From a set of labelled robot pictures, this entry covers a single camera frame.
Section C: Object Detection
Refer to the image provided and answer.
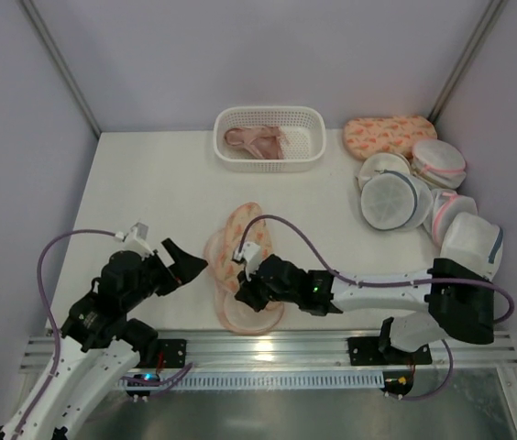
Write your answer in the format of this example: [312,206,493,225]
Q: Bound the cream mesh bag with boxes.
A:
[356,152,411,190]

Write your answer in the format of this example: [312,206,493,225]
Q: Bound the white mesh bag blue strap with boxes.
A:
[439,211,505,281]

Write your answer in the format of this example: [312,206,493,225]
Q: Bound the purple cable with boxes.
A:
[10,228,193,436]
[233,214,516,402]

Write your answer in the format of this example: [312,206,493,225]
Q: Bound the peach floral laundry bag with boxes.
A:
[204,202,284,336]

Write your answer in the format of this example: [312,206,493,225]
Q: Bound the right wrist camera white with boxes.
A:
[232,241,262,281]

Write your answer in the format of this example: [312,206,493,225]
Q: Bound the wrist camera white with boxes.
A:
[114,222,153,258]
[232,241,262,281]

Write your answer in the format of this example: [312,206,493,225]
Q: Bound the white mesh bag pink trim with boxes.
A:
[423,189,478,247]

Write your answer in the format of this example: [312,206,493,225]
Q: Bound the right aluminium corner post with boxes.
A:
[427,0,508,125]

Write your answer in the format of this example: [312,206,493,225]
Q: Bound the pink satin lace bra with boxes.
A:
[223,126,289,160]

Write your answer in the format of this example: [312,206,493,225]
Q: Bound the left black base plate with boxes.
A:
[137,339,187,370]

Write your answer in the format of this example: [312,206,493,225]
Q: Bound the white mesh bag blue zipper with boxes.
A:
[360,170,434,231]

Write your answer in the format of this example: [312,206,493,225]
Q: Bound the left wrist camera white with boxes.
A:
[114,222,153,258]

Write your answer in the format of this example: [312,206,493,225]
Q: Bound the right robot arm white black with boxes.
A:
[235,255,495,353]

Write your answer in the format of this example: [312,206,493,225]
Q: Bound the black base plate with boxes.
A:
[346,336,433,367]
[137,339,187,370]

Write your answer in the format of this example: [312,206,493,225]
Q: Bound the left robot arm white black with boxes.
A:
[0,238,207,439]

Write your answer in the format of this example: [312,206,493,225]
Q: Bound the white mesh bag pink zipper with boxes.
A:
[411,139,467,190]

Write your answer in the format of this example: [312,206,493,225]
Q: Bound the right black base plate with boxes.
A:
[346,336,433,367]

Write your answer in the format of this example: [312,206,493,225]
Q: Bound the white perforated plastic basket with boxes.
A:
[213,105,326,173]

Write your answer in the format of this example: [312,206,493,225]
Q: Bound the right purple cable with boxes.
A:
[233,214,516,402]

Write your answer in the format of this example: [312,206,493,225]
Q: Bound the left aluminium corner post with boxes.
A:
[17,0,102,139]

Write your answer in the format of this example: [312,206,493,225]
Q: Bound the slotted white cable duct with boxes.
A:
[115,370,386,391]

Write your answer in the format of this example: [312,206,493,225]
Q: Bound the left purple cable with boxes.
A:
[10,228,193,436]

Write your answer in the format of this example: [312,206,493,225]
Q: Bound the aluminium corner post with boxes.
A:
[17,0,102,139]
[427,0,508,125]

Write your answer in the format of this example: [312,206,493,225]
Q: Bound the peach floral bag at back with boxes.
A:
[342,115,437,160]

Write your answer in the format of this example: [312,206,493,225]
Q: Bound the aluminium mounting rail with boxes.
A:
[19,327,517,370]

